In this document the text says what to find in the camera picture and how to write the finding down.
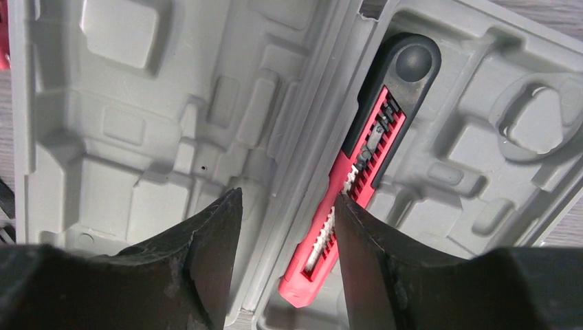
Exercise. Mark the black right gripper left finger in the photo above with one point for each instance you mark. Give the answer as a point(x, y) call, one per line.
point(177, 279)

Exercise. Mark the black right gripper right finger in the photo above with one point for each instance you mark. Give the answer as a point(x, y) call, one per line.
point(392, 281)

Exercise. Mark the grey plastic tool case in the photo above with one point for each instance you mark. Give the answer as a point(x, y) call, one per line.
point(130, 116)

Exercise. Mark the red black utility knife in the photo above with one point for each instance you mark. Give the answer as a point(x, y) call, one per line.
point(399, 78)

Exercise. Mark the red tape measure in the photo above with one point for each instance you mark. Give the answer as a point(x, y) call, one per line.
point(5, 43)

